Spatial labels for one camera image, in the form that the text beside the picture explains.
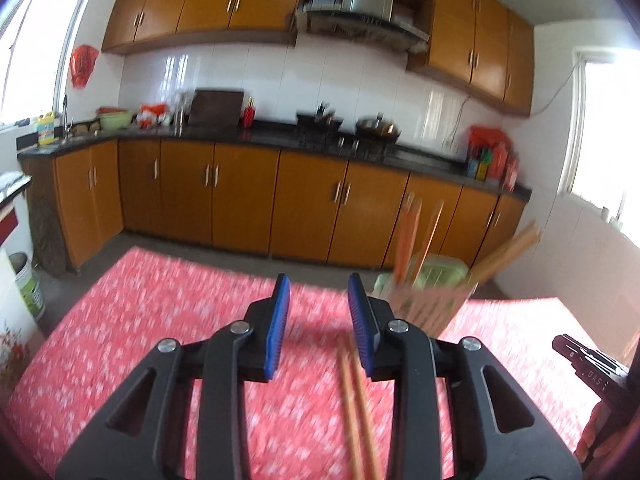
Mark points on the slender wooden chopstick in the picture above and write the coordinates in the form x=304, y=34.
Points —
x=351, y=425
x=368, y=430

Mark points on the black kitchen countertop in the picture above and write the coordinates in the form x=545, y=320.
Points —
x=270, y=136

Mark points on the bunch of wooden chopsticks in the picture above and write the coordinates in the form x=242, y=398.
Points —
x=510, y=252
x=405, y=240

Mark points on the white and red appliance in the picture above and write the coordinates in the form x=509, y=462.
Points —
x=12, y=195

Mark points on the wok with lid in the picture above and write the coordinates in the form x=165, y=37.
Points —
x=377, y=129

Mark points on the dark wooden cutting board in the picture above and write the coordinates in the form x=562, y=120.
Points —
x=216, y=107

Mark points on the large barred window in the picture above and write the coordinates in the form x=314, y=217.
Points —
x=607, y=135

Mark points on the group of condiment bottles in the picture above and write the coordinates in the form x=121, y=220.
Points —
x=492, y=165

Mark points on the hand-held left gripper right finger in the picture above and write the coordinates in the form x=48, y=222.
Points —
x=360, y=325

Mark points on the red bag over condiments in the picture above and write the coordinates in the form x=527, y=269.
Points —
x=487, y=136

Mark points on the yellow detergent bottle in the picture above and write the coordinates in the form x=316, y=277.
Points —
x=46, y=130

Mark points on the red hanging plastic bag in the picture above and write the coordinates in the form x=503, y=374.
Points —
x=83, y=65

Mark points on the black wok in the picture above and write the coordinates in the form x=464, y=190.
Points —
x=320, y=119

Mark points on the clear cup with chopsticks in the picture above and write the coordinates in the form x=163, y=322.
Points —
x=440, y=307

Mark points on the window beside sink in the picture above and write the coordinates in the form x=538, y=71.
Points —
x=35, y=50

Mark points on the clear glass jar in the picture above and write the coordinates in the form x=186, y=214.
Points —
x=179, y=112

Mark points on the green plastic stool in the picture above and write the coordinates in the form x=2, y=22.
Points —
x=440, y=270

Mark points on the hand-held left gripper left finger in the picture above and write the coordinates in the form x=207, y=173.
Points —
x=277, y=330

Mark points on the white plastic bucket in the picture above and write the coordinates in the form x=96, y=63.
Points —
x=27, y=287

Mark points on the white cup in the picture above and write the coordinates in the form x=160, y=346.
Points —
x=606, y=213

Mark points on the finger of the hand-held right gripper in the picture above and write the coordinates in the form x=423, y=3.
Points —
x=569, y=348

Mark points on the green plastic basin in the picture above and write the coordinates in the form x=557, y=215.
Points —
x=116, y=120

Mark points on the wooden wall cabinets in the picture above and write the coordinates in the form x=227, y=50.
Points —
x=215, y=0

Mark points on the red and white bag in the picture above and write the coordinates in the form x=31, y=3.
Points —
x=152, y=115

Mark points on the small red bottle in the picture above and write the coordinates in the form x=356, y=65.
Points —
x=248, y=115

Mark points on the wooden base cabinets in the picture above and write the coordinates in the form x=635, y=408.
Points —
x=240, y=195

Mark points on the red floral tablecloth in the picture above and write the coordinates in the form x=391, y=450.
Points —
x=150, y=310

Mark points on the black gas stove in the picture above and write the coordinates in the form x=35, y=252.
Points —
x=345, y=141

